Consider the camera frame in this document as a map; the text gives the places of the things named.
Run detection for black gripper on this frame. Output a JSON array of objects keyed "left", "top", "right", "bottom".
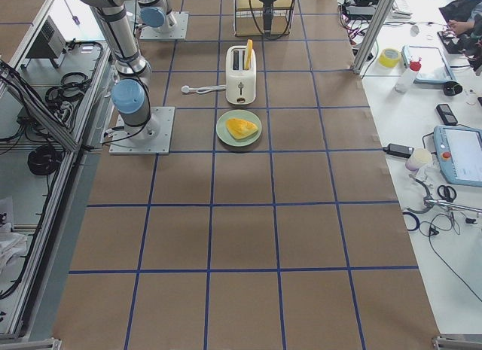
[{"left": 258, "top": 0, "right": 277, "bottom": 34}]

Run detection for yellow toast slice in toaster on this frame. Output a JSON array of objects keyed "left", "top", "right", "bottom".
[{"left": 243, "top": 38, "right": 253, "bottom": 71}]

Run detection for cream white toaster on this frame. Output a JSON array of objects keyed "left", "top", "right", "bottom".
[{"left": 225, "top": 44, "right": 257, "bottom": 105}]

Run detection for yellow bread slice on plate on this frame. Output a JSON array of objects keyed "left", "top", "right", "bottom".
[{"left": 225, "top": 117, "right": 258, "bottom": 140}]

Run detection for green round plate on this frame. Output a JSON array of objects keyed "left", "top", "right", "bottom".
[{"left": 215, "top": 110, "right": 262, "bottom": 147}]

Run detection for yellow tape roll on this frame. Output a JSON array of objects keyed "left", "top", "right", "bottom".
[{"left": 378, "top": 48, "right": 401, "bottom": 68}]

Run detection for clear bottle red cap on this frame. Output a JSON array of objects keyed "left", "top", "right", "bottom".
[{"left": 394, "top": 58, "right": 422, "bottom": 93}]

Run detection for blue teach pendant far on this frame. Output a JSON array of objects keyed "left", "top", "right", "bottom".
[{"left": 401, "top": 45, "right": 456, "bottom": 85}]

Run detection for blue teach pendant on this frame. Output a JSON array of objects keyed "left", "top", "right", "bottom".
[
  {"left": 401, "top": 45, "right": 456, "bottom": 85},
  {"left": 433, "top": 126, "right": 481, "bottom": 187}
]

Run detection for black power adapter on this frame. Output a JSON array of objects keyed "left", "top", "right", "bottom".
[{"left": 383, "top": 143, "right": 414, "bottom": 158}]

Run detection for black remote handset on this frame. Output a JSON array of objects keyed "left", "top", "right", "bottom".
[{"left": 436, "top": 104, "right": 458, "bottom": 126}]

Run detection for white paper cup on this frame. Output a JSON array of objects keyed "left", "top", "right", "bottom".
[{"left": 405, "top": 148, "right": 432, "bottom": 172}]

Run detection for grey control box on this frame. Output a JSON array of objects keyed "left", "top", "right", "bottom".
[{"left": 26, "top": 16, "right": 66, "bottom": 68}]

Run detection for blue teach pendant near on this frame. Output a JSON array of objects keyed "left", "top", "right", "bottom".
[{"left": 433, "top": 126, "right": 481, "bottom": 187}]

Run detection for black scissors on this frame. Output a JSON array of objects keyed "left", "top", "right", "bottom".
[{"left": 437, "top": 185, "right": 457, "bottom": 202}]

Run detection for wire basket with checked cloth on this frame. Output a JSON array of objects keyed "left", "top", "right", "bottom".
[{"left": 233, "top": 0, "right": 296, "bottom": 40}]

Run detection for white toaster power cable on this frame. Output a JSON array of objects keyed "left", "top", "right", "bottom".
[{"left": 181, "top": 84, "right": 227, "bottom": 96}]

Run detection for aluminium frame post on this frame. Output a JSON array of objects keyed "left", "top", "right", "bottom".
[{"left": 352, "top": 0, "right": 395, "bottom": 74}]

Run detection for coiled black cable bundle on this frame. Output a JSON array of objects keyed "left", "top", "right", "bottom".
[{"left": 27, "top": 144, "right": 60, "bottom": 177}]

